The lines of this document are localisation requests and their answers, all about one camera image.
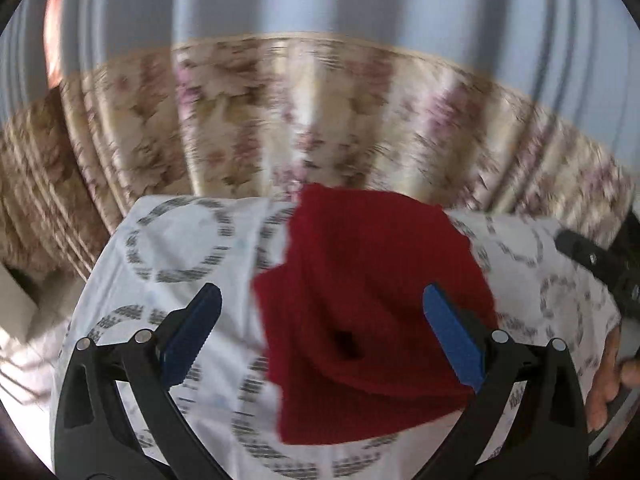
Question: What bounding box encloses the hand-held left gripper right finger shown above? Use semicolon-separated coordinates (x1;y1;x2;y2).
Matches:
414;282;589;480

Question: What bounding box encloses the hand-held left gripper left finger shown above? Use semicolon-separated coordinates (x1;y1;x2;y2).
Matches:
54;282;232;480

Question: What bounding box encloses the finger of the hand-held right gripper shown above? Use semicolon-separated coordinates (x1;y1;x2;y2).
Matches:
555;210;640;318

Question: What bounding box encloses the red knitted garment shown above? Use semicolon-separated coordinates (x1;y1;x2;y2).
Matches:
252;183;502;447

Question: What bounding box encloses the person's right hand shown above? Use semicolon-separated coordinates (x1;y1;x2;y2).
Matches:
585;321;640;432

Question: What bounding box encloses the white leaning board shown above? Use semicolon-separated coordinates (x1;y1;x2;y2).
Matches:
0;264;43;338

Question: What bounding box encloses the blue floral curtain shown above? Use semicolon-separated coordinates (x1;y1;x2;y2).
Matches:
0;25;118;283
56;0;640;243

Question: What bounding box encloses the white ring-patterned bed sheet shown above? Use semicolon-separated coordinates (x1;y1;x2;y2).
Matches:
50;194;626;480

